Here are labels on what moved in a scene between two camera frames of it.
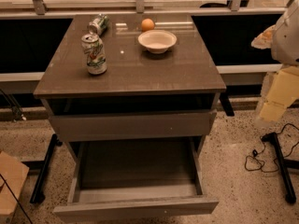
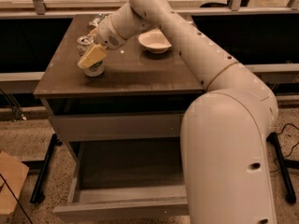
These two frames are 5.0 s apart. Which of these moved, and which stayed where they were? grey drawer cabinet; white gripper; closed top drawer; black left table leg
Moved: white gripper
Stayed: grey drawer cabinet; black left table leg; closed top drawer
